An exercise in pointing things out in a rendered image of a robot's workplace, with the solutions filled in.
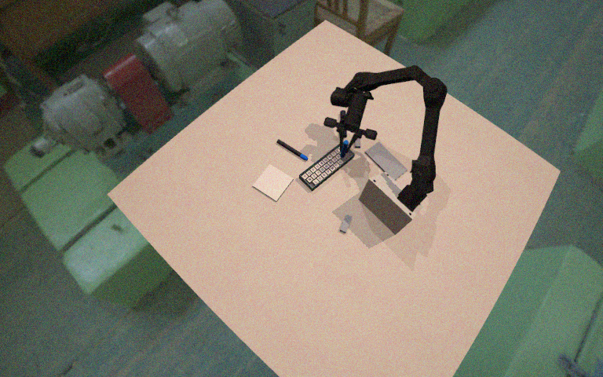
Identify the grey keyboard with keys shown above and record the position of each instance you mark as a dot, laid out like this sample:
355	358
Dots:
325	167

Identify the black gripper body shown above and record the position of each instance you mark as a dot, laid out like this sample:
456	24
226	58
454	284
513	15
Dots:
353	119

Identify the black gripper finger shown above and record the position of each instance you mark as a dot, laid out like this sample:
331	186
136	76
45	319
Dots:
342	134
354	138

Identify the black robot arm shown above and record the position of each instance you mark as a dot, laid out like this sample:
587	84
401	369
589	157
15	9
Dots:
423	170

